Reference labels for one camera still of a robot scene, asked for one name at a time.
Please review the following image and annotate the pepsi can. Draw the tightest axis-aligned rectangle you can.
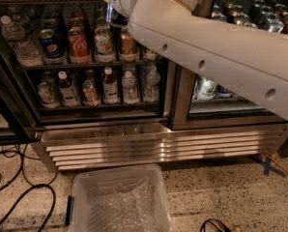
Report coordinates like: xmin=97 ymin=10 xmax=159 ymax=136
xmin=105 ymin=3 xmax=128 ymax=27

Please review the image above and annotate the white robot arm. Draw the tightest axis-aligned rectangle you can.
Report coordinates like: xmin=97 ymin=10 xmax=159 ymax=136
xmin=104 ymin=0 xmax=288 ymax=121

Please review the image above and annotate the red coca-cola can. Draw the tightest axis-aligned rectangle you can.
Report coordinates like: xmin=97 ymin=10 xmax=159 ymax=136
xmin=68 ymin=28 xmax=90 ymax=64

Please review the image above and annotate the green white soda can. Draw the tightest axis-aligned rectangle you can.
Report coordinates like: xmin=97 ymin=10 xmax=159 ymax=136
xmin=95 ymin=28 xmax=115 ymax=63

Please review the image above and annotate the gold soda can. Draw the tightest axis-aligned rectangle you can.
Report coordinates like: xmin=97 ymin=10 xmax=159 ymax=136
xmin=119 ymin=27 xmax=139 ymax=62

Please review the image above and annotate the front pepsi can middle shelf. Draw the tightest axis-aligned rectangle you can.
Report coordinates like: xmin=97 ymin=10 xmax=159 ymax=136
xmin=39 ymin=29 xmax=63 ymax=59

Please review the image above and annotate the silver green soda can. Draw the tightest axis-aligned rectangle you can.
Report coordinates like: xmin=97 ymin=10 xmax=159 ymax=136
xmin=143 ymin=47 xmax=158 ymax=61

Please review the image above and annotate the stainless steel glass-door fridge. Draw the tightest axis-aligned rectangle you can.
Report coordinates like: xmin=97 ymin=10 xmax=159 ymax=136
xmin=0 ymin=0 xmax=288 ymax=171

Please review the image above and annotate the green label can lower shelf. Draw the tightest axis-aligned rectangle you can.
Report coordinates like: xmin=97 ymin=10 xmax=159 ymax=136
xmin=38 ymin=81 xmax=60 ymax=108

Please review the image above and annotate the white green can right door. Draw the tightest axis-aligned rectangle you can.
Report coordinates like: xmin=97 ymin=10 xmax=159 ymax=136
xmin=197 ymin=76 xmax=216 ymax=101

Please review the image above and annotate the left pepsi can right door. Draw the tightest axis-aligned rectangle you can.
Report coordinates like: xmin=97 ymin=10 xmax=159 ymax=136
xmin=217 ymin=86 xmax=232 ymax=98

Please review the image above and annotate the small clear water bottle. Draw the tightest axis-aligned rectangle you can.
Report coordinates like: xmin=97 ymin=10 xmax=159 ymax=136
xmin=122 ymin=71 xmax=140 ymax=103

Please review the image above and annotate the dark juice bottle white cap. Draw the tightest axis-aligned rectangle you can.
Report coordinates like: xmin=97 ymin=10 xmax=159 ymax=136
xmin=102 ymin=67 xmax=119 ymax=104

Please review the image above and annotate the brown tea bottle white label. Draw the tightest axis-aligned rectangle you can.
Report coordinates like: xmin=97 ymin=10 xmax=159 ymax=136
xmin=58 ymin=71 xmax=80 ymax=107

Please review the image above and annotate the clear bottle lower right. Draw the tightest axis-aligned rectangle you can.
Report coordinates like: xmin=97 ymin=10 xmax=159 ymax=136
xmin=143 ymin=65 xmax=160 ymax=102

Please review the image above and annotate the clear plastic storage bin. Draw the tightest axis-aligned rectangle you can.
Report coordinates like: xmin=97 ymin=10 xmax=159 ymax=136
xmin=68 ymin=164 xmax=172 ymax=232

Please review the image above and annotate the bubble wrap sheet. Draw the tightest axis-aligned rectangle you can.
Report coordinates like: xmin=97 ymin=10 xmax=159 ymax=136
xmin=88 ymin=177 xmax=157 ymax=232

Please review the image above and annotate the black floor cable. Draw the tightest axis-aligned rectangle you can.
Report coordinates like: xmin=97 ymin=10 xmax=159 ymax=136
xmin=0 ymin=143 xmax=59 ymax=232

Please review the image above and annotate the orange floor cable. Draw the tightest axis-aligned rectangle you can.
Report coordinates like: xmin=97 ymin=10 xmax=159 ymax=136
xmin=263 ymin=153 xmax=288 ymax=189

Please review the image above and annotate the black cable bundle bottom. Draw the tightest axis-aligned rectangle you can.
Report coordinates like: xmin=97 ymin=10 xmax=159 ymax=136
xmin=199 ymin=218 xmax=232 ymax=232

